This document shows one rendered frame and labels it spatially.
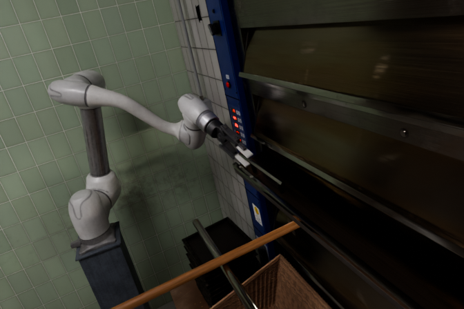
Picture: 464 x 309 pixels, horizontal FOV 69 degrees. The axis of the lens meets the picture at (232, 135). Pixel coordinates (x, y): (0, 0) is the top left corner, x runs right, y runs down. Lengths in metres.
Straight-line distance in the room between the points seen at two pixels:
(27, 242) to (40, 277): 0.26
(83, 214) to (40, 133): 0.61
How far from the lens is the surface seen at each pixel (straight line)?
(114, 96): 1.56
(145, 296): 1.19
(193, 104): 1.46
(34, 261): 2.51
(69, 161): 2.22
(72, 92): 1.60
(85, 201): 1.78
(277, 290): 1.81
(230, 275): 1.18
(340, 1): 0.86
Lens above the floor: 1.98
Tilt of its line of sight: 21 degrees down
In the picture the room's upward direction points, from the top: 12 degrees counter-clockwise
